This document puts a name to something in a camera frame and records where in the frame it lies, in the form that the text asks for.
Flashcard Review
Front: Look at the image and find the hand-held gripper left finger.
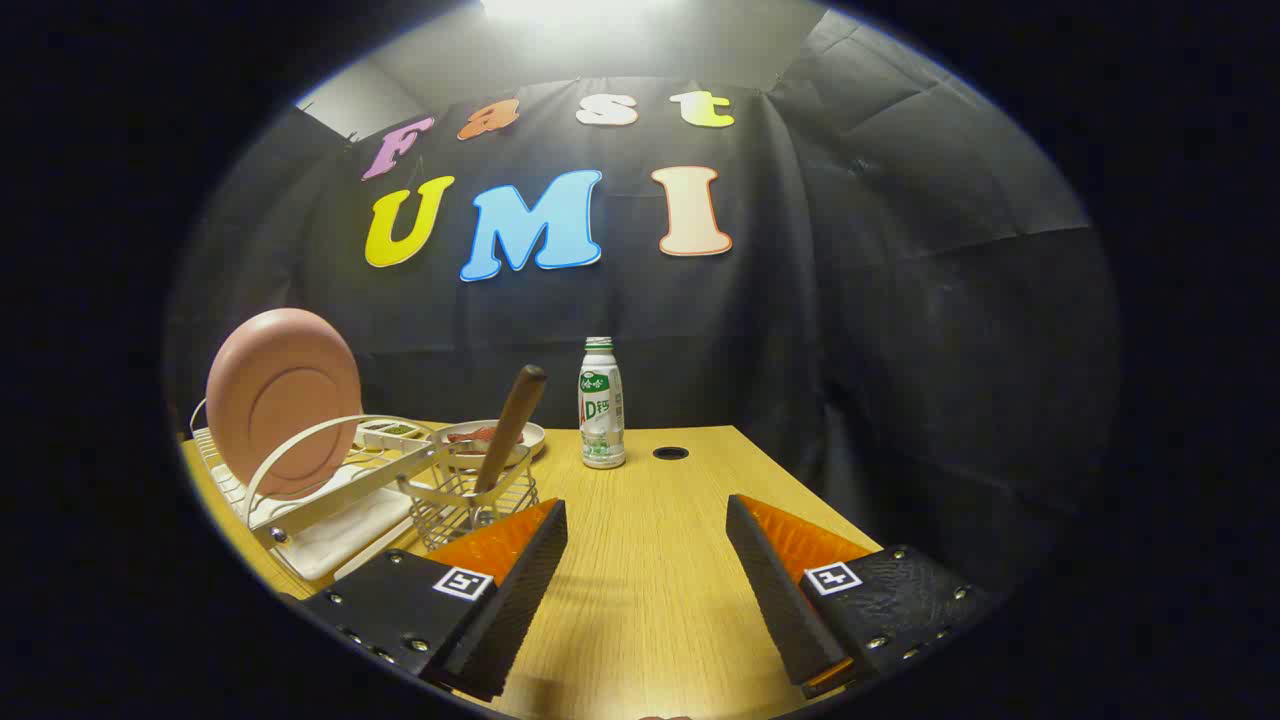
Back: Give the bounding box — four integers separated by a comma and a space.
298, 497, 569, 703

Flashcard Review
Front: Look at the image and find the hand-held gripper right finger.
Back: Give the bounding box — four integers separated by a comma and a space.
725, 493, 996, 701

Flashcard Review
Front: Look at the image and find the metal wire basket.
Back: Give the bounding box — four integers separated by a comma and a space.
397, 443, 541, 553

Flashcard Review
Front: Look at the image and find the wooden handled spoon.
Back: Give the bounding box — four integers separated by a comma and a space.
472, 365, 549, 496

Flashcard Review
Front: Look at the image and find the white wire dish rack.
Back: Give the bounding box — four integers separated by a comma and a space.
188, 400, 471, 583

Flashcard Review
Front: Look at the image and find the pink plate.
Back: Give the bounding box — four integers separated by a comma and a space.
205, 308, 363, 499

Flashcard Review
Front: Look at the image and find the beige round plate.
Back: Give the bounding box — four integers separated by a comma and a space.
432, 420, 547, 463

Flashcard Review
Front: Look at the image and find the white green drink bottle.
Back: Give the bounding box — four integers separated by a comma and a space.
578, 337, 627, 470

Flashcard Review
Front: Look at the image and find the white sectioned condiment tray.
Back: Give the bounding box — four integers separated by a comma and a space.
355, 420, 441, 456

